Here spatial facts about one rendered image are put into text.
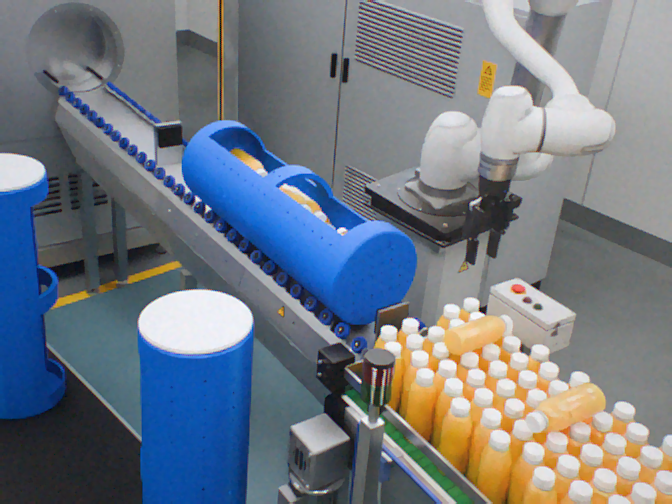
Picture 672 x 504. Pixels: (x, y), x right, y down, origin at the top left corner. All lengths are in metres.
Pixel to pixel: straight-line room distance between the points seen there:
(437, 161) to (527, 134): 0.74
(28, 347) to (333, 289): 1.32
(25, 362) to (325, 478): 1.40
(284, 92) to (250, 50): 0.34
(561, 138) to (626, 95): 2.94
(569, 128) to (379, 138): 2.37
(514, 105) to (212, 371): 0.94
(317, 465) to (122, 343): 1.96
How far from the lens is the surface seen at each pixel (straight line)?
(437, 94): 4.05
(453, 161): 2.76
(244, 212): 2.57
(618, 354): 4.27
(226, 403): 2.23
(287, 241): 2.39
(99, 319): 4.13
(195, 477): 2.35
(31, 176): 3.00
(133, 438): 3.25
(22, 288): 3.10
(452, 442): 1.98
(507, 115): 2.04
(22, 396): 3.33
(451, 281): 2.90
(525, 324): 2.30
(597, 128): 2.10
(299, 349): 2.49
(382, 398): 1.77
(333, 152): 4.65
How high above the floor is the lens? 2.27
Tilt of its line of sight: 29 degrees down
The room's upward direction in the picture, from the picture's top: 5 degrees clockwise
